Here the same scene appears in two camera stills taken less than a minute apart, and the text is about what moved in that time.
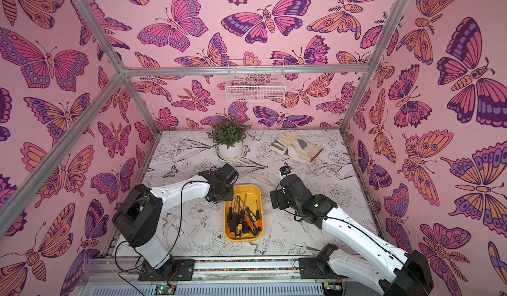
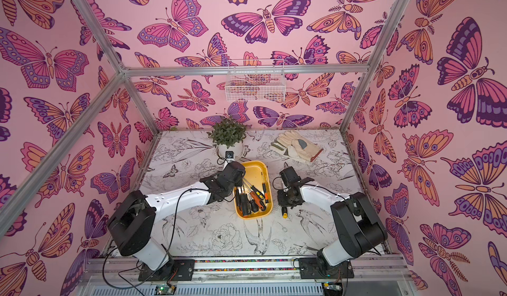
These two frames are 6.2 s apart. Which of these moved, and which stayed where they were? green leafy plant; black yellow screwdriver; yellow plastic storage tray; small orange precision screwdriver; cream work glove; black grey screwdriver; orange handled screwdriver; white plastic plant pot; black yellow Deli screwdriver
Moved: black yellow Deli screwdriver; black yellow screwdriver; yellow plastic storage tray; orange handled screwdriver; small orange precision screwdriver; black grey screwdriver
Stayed: white plastic plant pot; cream work glove; green leafy plant
